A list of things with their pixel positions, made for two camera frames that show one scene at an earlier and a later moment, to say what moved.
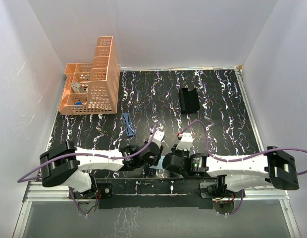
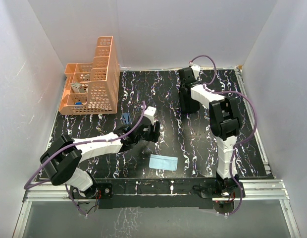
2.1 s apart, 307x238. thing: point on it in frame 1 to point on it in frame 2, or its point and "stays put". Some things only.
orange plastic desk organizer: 92,88 stays put
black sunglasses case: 188,100 stays put
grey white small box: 77,88 stays put
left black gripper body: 153,161 to 145,137
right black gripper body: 180,153 to 180,86
